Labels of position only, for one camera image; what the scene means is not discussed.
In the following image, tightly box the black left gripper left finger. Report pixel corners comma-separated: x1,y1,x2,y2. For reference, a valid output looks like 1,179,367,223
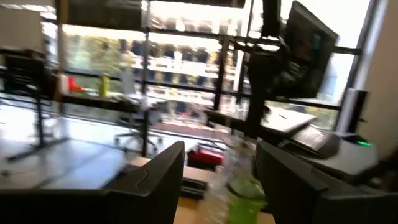
0,141,186,224

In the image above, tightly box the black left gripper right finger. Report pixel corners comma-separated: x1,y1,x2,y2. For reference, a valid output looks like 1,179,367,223
256,139,398,224

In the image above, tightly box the round green glass vase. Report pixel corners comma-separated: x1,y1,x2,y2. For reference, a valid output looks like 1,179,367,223
228,174,269,224

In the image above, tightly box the red box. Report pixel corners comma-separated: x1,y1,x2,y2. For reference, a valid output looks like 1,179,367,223
186,146,225,170

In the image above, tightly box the large clear glass vase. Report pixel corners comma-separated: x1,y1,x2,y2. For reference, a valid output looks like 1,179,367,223
205,134,262,224

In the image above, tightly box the white desk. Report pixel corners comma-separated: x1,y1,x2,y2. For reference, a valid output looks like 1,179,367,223
205,104,317,135

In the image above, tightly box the grey office chair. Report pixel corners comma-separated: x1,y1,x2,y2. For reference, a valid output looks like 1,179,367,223
113,93,165,156

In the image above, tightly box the black and white cylinder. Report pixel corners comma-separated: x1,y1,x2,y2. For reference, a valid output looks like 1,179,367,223
337,88,368,134

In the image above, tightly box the black monitor stand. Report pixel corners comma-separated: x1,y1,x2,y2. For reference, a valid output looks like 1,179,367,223
245,0,289,138

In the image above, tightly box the yellow bottle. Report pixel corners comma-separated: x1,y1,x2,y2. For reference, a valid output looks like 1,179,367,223
99,74,110,97

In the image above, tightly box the small red object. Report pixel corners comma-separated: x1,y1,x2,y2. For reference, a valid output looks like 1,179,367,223
67,76,85,93

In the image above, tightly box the white bottle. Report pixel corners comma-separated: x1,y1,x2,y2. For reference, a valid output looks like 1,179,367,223
58,73,70,95

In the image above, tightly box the dark computer monitor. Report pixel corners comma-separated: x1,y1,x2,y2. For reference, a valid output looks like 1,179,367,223
283,0,340,100

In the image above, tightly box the black desk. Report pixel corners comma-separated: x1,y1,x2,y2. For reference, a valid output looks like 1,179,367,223
0,49,147,162

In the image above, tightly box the black window frame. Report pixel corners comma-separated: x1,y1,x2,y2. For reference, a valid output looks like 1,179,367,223
55,0,363,156

